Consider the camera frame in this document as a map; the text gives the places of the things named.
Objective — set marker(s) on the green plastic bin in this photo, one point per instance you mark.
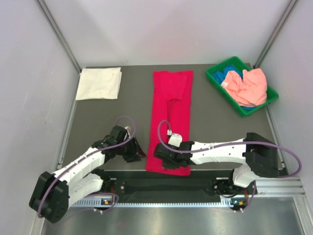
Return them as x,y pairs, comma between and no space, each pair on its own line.
243,111

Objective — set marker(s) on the folded white t-shirt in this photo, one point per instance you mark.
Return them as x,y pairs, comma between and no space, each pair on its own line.
99,84

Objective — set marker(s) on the blue t-shirt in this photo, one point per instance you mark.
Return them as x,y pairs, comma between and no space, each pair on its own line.
219,76

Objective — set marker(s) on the aluminium frame rail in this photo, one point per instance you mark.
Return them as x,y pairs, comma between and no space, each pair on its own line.
279,187

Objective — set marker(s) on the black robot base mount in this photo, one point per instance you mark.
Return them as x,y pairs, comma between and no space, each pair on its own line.
201,186

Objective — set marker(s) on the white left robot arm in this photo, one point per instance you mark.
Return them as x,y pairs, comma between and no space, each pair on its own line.
56,192

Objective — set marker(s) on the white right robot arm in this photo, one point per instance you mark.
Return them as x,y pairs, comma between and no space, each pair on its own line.
255,155

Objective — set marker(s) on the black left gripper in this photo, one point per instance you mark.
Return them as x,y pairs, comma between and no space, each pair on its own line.
136,152

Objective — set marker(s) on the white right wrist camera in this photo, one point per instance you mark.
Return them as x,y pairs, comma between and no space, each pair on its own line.
174,139

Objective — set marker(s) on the red t-shirt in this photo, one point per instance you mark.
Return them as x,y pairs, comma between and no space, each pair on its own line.
171,102

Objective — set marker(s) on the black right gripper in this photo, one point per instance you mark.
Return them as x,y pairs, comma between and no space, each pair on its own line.
166,165

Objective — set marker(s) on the salmon pink t-shirt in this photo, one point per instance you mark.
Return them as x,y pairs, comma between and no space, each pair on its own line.
249,90

